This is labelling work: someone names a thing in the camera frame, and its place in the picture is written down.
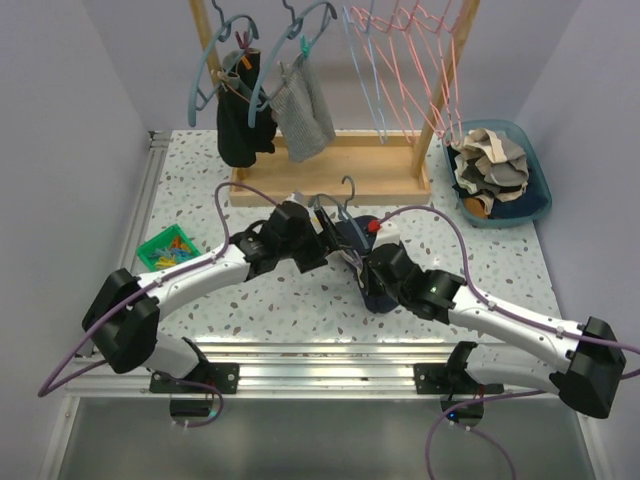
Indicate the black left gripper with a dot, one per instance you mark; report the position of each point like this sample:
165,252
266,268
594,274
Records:
322,243

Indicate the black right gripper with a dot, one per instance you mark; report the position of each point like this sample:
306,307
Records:
370,284

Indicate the navy underwear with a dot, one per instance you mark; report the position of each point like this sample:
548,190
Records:
374,296

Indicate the teal clothes peg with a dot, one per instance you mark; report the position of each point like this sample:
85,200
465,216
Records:
305,46

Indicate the blue wire hanger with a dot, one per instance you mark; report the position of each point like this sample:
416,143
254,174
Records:
360,45

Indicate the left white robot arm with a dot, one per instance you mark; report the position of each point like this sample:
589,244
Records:
123,320

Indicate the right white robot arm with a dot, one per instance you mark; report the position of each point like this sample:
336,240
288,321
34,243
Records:
580,363

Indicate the black hanging underwear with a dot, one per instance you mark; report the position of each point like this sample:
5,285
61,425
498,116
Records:
238,143

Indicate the grey striped hanging underwear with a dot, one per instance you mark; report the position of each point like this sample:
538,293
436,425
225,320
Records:
302,113

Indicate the pile of underwear in basin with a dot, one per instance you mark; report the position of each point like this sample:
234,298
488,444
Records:
492,172

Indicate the teal plastic hanger left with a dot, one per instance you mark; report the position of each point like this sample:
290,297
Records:
198,99

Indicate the wooden rack base tray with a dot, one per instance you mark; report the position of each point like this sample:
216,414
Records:
356,167

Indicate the green peg basket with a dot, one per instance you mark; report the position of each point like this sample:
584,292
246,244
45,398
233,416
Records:
168,248

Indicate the teal plastic laundry basin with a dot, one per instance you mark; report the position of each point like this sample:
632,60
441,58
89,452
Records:
500,172

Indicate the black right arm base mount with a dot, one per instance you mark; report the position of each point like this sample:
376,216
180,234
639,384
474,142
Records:
436,379

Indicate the aluminium extrusion rail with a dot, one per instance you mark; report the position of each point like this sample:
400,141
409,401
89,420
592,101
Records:
289,333

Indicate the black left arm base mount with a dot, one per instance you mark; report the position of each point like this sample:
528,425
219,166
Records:
223,376

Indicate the pink wire hangers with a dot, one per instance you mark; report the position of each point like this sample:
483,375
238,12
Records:
408,39

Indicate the wooden rack left post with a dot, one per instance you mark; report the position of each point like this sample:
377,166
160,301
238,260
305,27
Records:
202,23

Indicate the wooden rack post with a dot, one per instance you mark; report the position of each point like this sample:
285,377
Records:
443,104
202,23

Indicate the wooden rack right post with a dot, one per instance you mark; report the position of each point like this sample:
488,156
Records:
443,104

